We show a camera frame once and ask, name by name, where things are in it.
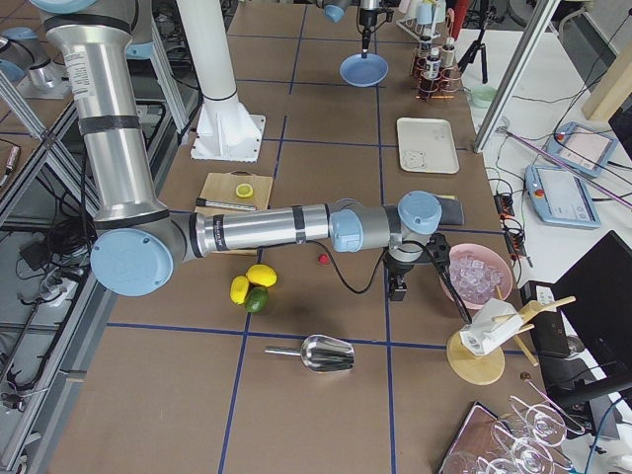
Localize blue teach pendant far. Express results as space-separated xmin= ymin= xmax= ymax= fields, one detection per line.
xmin=544 ymin=121 xmax=618 ymax=178

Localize blue plastic plate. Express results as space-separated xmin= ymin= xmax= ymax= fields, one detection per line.
xmin=339 ymin=53 xmax=389 ymax=88

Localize blue teach pendant near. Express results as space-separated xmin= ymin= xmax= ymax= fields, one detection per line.
xmin=524 ymin=165 xmax=601 ymax=229

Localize clear wine glasses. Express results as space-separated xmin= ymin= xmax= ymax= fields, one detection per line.
xmin=437 ymin=396 xmax=585 ymax=473

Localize wooden cutting board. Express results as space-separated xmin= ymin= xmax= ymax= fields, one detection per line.
xmin=194 ymin=172 xmax=275 ymax=257

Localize dark tea bottle left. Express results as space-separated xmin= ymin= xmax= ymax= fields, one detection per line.
xmin=421 ymin=47 xmax=440 ymax=94

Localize steel ice scoop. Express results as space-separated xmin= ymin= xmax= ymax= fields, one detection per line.
xmin=265 ymin=335 xmax=355 ymax=373

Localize aluminium frame post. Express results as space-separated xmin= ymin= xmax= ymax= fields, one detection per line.
xmin=473 ymin=0 xmax=560 ymax=153

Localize small yellow lemon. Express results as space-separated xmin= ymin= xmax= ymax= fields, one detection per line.
xmin=229 ymin=276 xmax=250 ymax=305

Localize pink bowl of ice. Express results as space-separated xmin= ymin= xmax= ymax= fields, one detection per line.
xmin=449 ymin=243 xmax=514 ymax=310

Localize large yellow lemon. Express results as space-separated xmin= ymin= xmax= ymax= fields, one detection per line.
xmin=246 ymin=264 xmax=277 ymax=287

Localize white paper cup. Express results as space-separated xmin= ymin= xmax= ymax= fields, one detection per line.
xmin=459 ymin=298 xmax=523 ymax=356

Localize mint green bowl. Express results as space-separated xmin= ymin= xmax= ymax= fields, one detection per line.
xmin=469 ymin=84 xmax=497 ymax=109

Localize steel cylinder tool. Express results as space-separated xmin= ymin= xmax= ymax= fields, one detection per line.
xmin=196 ymin=197 xmax=257 ymax=211

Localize copper wire bottle rack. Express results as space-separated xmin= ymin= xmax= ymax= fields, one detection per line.
xmin=410 ymin=44 xmax=460 ymax=101

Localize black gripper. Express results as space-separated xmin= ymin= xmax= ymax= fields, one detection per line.
xmin=358 ymin=0 xmax=378 ymax=52
xmin=383 ymin=252 xmax=415 ymax=301

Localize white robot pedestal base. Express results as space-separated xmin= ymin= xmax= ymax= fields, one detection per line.
xmin=177 ymin=0 xmax=266 ymax=162

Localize dark tea bottle rear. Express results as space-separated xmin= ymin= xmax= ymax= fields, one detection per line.
xmin=417 ymin=36 xmax=433 ymax=67

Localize grey folded cloth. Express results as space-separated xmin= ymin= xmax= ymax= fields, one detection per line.
xmin=435 ymin=195 xmax=465 ymax=225

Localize white wire cup basket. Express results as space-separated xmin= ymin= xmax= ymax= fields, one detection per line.
xmin=396 ymin=0 xmax=455 ymax=40

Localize black camera tripod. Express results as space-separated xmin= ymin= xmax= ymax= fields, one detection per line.
xmin=457 ymin=0 xmax=496 ymax=84

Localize dark tea bottle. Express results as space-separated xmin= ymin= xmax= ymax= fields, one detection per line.
xmin=440 ymin=37 xmax=455 ymax=75
xmin=421 ymin=47 xmax=440 ymax=94
xmin=417 ymin=36 xmax=433 ymax=67

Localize lemon half slice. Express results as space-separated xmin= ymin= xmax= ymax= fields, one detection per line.
xmin=235 ymin=183 xmax=255 ymax=199

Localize wooden cup stand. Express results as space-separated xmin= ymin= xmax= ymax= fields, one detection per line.
xmin=446 ymin=296 xmax=576 ymax=385

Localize green lime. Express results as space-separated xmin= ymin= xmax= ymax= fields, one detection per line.
xmin=244 ymin=286 xmax=269 ymax=313

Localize blue teach pendant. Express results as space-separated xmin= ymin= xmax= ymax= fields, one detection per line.
xmin=524 ymin=165 xmax=601 ymax=229
xmin=544 ymin=121 xmax=618 ymax=178

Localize black monitor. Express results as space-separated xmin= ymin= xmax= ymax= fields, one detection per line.
xmin=552 ymin=230 xmax=631 ymax=407

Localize dark tea bottle middle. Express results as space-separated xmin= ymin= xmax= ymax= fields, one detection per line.
xmin=440 ymin=37 xmax=455 ymax=75

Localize cream bear serving tray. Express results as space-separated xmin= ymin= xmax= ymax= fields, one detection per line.
xmin=396 ymin=118 xmax=459 ymax=175

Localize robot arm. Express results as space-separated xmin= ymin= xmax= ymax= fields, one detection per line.
xmin=38 ymin=1 xmax=442 ymax=296
xmin=312 ymin=0 xmax=387 ymax=57

